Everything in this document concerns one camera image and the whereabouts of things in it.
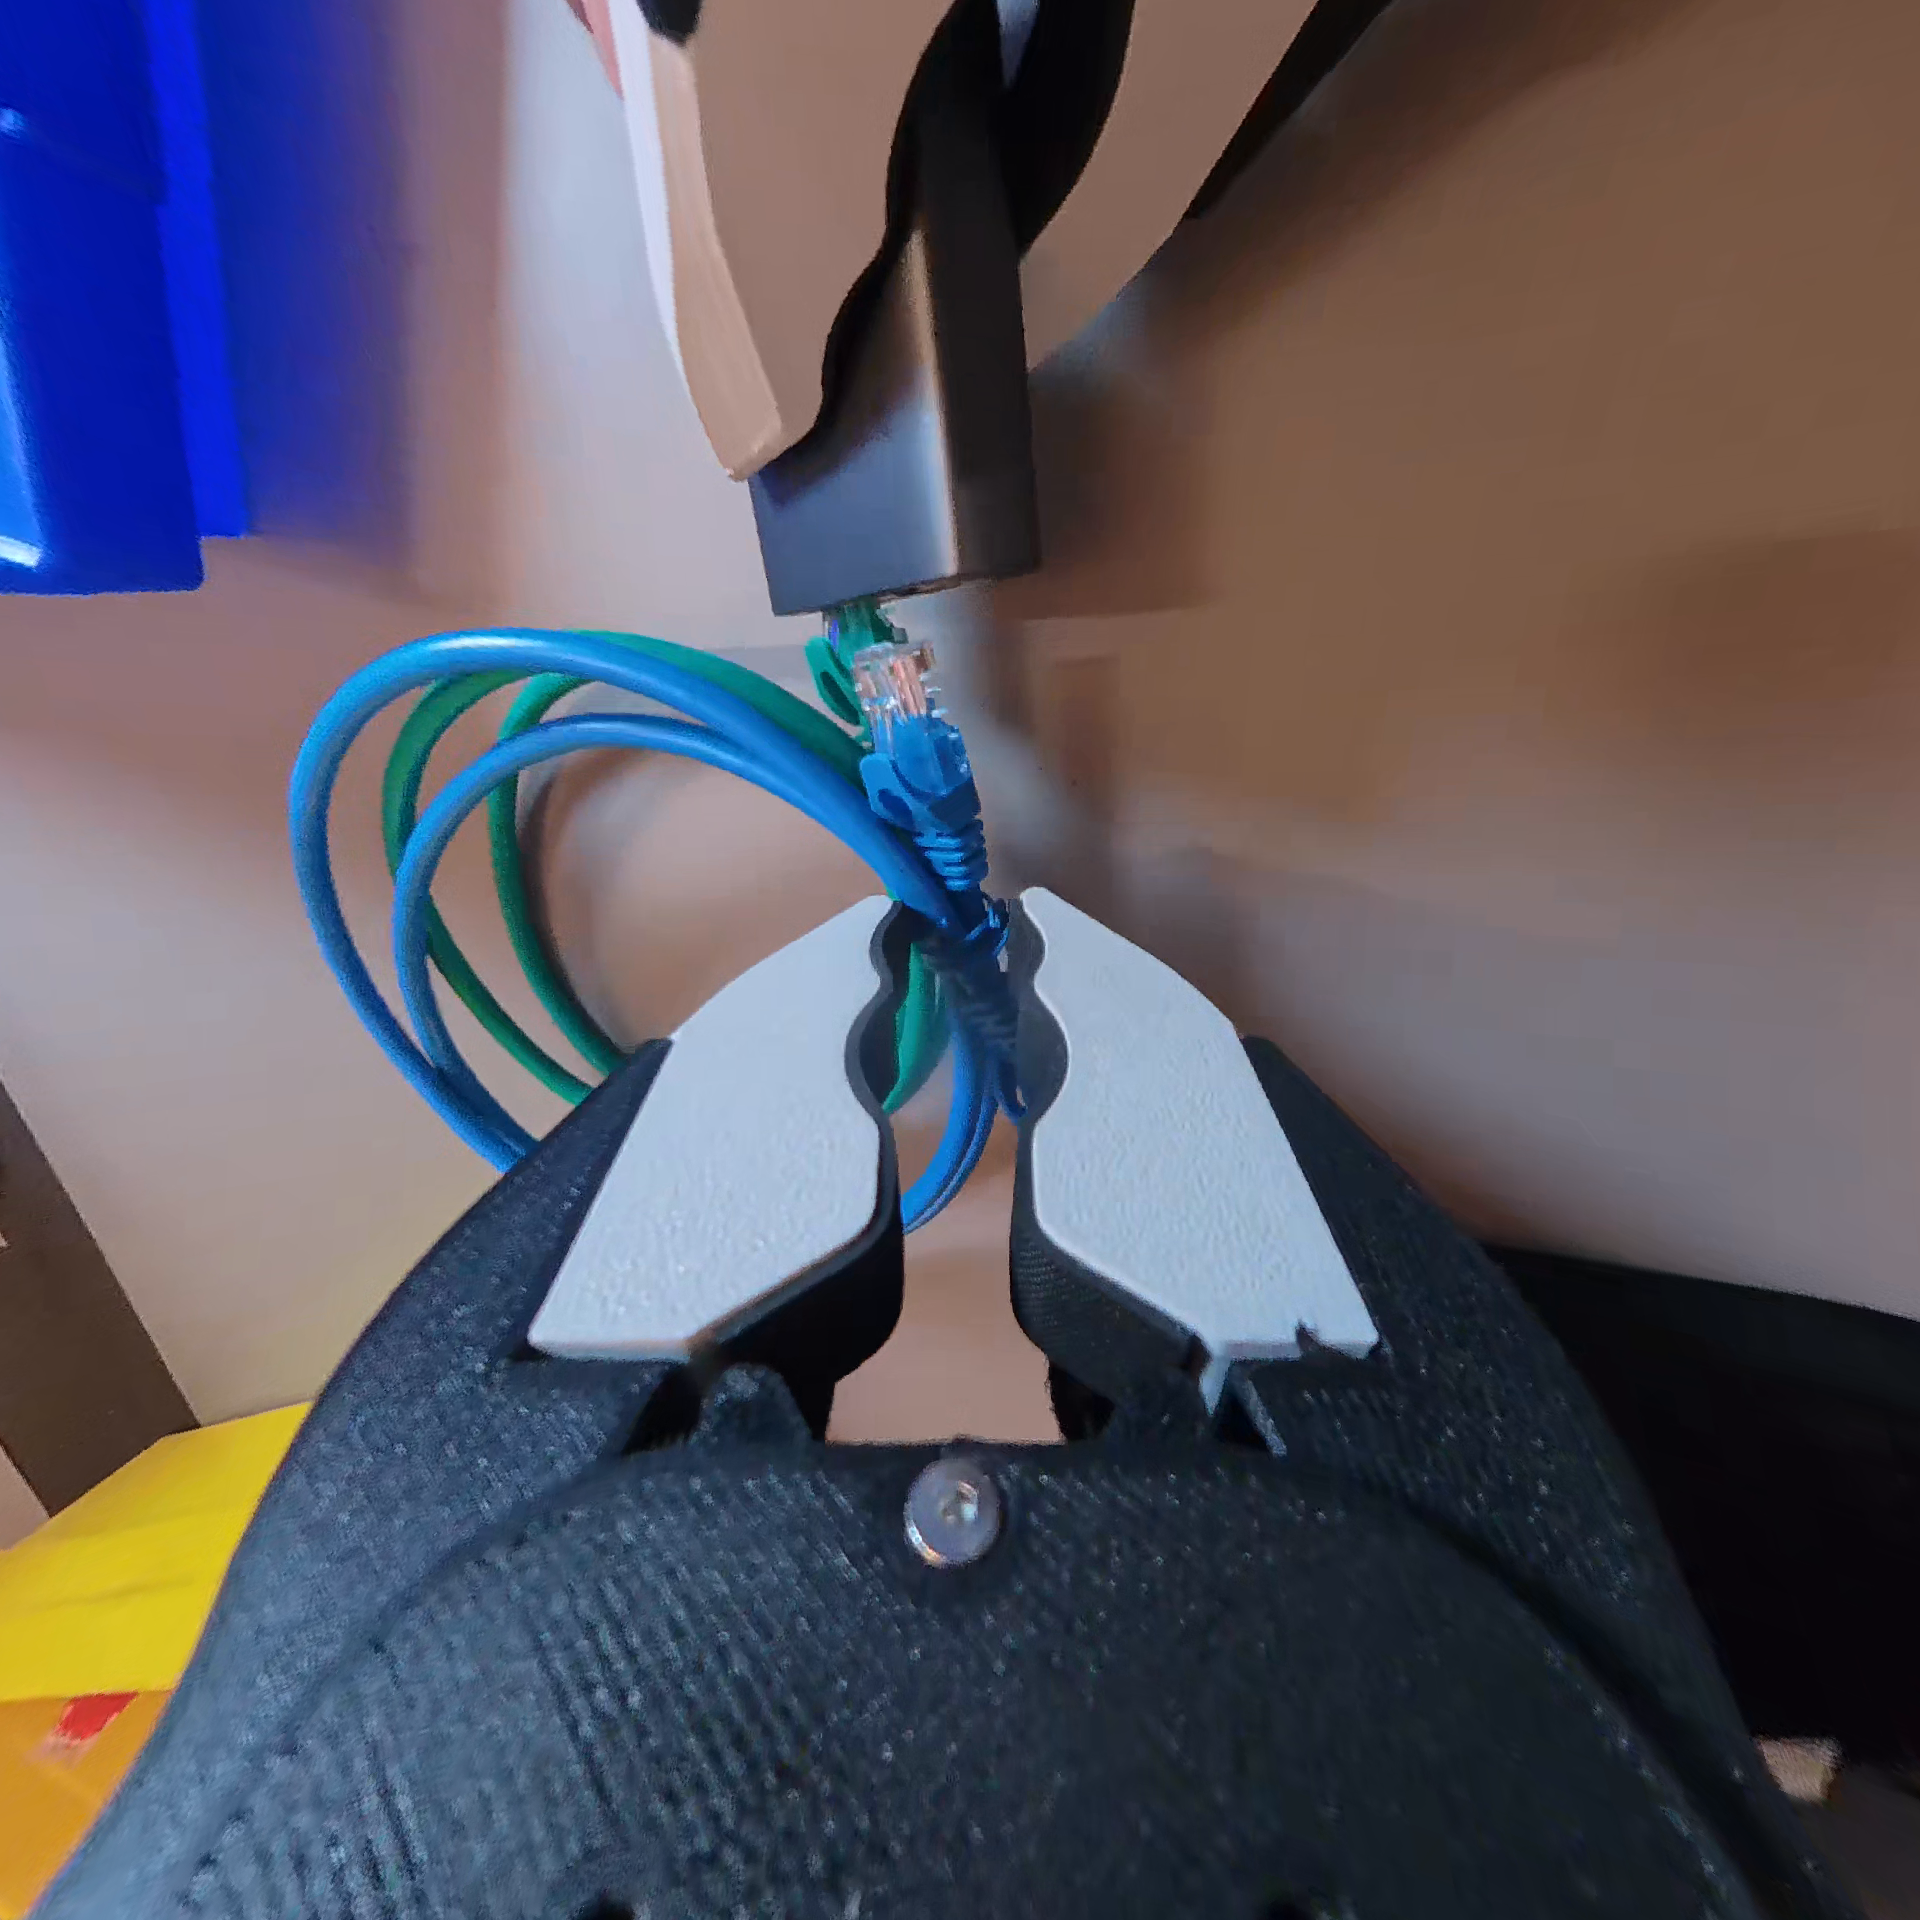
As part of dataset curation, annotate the blue ethernet cable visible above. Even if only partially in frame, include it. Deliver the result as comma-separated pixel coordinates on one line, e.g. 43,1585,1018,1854
289,631,1037,1231

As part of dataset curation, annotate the black textured fabric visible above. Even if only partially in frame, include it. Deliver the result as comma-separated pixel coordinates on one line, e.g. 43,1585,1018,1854
1487,1235,1920,1771

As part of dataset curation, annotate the yellow plastic bin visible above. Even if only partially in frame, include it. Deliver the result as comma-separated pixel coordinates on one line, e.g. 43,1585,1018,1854
0,1401,317,1920

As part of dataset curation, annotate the green ethernet cable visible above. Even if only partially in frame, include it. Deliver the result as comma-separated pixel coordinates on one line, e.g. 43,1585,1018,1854
383,592,947,1113

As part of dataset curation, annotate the black ethernet port box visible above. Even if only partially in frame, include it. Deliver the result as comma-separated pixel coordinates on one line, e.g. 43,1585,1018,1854
747,0,1044,617

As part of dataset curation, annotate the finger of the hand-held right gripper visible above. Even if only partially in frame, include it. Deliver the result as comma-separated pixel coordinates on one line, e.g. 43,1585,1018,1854
1019,0,1397,360
608,0,962,482

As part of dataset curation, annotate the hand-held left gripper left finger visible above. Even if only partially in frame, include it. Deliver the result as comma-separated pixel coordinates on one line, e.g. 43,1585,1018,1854
527,891,909,1425

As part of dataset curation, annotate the blue plastic bin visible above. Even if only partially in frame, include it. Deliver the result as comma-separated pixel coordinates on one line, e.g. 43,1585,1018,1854
0,0,253,597

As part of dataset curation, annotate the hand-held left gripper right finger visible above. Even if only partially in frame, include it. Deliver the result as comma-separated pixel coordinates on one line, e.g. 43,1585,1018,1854
1008,883,1378,1449

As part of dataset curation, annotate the dark brown table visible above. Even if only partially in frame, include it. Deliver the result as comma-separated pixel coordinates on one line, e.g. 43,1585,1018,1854
0,1079,196,1517

